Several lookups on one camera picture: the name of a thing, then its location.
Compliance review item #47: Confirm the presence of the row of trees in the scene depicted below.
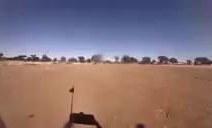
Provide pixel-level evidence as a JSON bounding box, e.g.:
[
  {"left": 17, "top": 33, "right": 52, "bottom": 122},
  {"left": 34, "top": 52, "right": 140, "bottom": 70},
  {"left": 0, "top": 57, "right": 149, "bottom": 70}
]
[{"left": 0, "top": 52, "right": 212, "bottom": 66}]

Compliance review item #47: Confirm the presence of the red-brown dirt ground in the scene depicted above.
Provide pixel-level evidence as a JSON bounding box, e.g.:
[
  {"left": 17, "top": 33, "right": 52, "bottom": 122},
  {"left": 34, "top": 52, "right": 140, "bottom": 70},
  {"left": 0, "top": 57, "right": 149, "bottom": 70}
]
[{"left": 0, "top": 60, "right": 212, "bottom": 128}]

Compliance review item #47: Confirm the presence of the robot's own part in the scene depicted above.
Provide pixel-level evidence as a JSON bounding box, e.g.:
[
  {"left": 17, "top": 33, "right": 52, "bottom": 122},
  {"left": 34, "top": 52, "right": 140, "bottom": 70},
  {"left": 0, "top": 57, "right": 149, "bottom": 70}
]
[
  {"left": 134, "top": 123, "right": 146, "bottom": 128},
  {"left": 63, "top": 85, "right": 103, "bottom": 128}
]

